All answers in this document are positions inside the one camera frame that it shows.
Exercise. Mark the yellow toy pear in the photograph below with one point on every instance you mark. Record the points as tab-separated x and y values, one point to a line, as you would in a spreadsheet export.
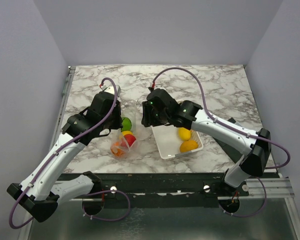
127	132

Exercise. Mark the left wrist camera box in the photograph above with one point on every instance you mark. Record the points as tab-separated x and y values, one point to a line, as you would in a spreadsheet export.
111	89

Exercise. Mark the green toy watermelon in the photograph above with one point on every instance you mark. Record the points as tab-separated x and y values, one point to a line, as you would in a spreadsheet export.
126	124

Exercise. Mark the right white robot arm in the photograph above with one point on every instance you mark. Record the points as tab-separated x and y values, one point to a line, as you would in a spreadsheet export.
254	145

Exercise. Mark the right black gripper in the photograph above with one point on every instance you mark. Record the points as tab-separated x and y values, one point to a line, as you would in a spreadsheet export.
147	119

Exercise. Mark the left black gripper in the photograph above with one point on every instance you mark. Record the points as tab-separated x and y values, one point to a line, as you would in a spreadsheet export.
118	124

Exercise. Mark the orange toy fruit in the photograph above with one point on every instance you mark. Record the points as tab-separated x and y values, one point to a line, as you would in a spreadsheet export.
116	150

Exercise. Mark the black metal base rail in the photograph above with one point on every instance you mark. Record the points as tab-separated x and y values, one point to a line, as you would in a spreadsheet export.
163	190

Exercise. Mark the red toy apple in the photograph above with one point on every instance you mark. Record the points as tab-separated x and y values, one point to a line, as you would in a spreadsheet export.
129	139

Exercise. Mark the white perforated plastic basket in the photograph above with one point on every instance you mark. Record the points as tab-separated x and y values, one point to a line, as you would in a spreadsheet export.
168	141

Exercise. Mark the yellow orange toy lemon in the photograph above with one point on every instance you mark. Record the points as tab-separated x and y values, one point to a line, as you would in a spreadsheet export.
188	145

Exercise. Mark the black cutting board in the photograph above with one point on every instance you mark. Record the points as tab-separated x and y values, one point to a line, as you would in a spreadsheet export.
229	141

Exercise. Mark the clear zip top bag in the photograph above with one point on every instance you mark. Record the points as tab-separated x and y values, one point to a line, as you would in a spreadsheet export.
124	140

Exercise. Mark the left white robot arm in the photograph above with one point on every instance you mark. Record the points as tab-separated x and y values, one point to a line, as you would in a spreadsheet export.
39	194

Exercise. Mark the yellow toy mango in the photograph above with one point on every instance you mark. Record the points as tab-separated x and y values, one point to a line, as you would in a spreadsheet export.
184	134

